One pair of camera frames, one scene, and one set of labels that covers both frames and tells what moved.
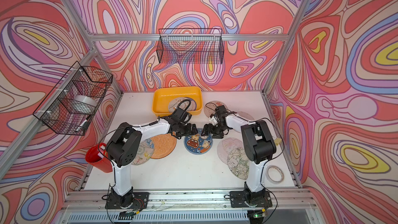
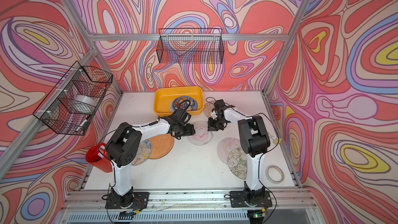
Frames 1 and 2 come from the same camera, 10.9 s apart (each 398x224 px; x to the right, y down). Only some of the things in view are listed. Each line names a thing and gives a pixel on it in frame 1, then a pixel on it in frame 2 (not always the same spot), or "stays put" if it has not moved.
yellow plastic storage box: [162, 96] stays put
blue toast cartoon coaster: [196, 145] -> [184, 102]
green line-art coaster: [238, 163] stays put
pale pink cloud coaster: [226, 145] stays put
